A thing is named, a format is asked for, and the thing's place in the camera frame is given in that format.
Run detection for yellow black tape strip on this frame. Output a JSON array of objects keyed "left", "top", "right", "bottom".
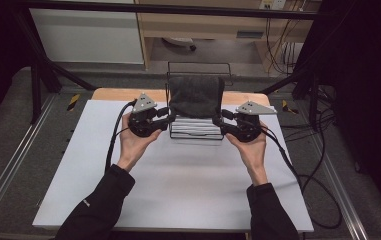
[
  {"left": 281, "top": 99, "right": 300, "bottom": 115},
  {"left": 66, "top": 93, "right": 81, "bottom": 112}
]

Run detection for black metal crossbar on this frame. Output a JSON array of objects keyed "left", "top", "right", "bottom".
[{"left": 19, "top": 0, "right": 320, "bottom": 21}]

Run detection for white wall socket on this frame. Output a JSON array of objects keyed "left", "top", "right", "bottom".
[{"left": 259, "top": 0, "right": 288, "bottom": 11}]

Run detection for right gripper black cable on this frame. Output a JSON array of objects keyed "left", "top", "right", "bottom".
[{"left": 260, "top": 125, "right": 343, "bottom": 231}]

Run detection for aluminium floor rail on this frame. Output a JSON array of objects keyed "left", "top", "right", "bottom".
[
  {"left": 306, "top": 132, "right": 370, "bottom": 240},
  {"left": 0, "top": 94, "right": 58, "bottom": 229}
]

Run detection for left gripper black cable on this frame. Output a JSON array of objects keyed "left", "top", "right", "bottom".
[{"left": 104, "top": 99, "right": 138, "bottom": 173}]

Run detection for white cabinet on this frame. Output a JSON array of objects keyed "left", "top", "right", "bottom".
[{"left": 29, "top": 0, "right": 145, "bottom": 65}]

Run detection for light wooden desk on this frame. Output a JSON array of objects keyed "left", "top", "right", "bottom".
[{"left": 134, "top": 0, "right": 323, "bottom": 73}]

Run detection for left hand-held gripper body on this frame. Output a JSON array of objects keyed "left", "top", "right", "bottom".
[{"left": 127, "top": 92, "right": 166, "bottom": 138}]

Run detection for black wire rack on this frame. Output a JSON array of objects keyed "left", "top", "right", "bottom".
[{"left": 164, "top": 61, "right": 233, "bottom": 141}]

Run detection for hanging black cables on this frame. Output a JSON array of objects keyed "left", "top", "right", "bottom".
[{"left": 264, "top": 17, "right": 300, "bottom": 77}]

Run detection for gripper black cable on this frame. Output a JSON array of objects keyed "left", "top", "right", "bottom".
[
  {"left": 104, "top": 99, "right": 138, "bottom": 173},
  {"left": 260, "top": 125, "right": 343, "bottom": 231}
]

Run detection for white chair base with caster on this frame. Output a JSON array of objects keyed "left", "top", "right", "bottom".
[{"left": 161, "top": 36, "right": 198, "bottom": 53}]

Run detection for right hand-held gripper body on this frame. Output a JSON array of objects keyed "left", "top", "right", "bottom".
[{"left": 225, "top": 100, "right": 278, "bottom": 144}]

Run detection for black cloth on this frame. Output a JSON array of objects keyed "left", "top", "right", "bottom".
[{"left": 168, "top": 75, "right": 226, "bottom": 120}]

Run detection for black metal stand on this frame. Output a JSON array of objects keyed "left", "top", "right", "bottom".
[
  {"left": 258, "top": 66, "right": 324, "bottom": 132},
  {"left": 11, "top": 6, "right": 98, "bottom": 125}
]

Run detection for black floor cables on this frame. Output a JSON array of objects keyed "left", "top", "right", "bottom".
[{"left": 278, "top": 84, "right": 339, "bottom": 145}]

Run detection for person's right hand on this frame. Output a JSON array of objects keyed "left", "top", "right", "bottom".
[{"left": 224, "top": 121, "right": 269, "bottom": 187}]

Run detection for person's left hand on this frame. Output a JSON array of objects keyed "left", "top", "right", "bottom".
[{"left": 115, "top": 112, "right": 163, "bottom": 173}]

